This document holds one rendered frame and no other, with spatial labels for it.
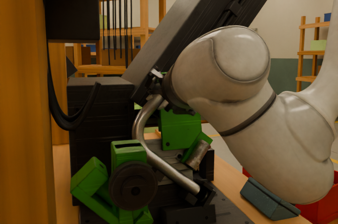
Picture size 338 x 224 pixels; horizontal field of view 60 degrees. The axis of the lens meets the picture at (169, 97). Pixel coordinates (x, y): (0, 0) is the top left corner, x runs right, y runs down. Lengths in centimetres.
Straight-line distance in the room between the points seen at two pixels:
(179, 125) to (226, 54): 47
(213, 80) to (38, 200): 35
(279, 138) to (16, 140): 39
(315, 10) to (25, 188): 779
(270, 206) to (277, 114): 47
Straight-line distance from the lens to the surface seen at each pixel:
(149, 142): 78
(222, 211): 86
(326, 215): 109
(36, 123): 50
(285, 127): 42
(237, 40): 35
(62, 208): 96
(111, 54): 381
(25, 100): 50
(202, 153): 78
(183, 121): 80
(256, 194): 90
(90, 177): 48
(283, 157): 42
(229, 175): 109
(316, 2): 806
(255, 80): 35
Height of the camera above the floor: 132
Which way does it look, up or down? 8 degrees down
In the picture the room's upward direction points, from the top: straight up
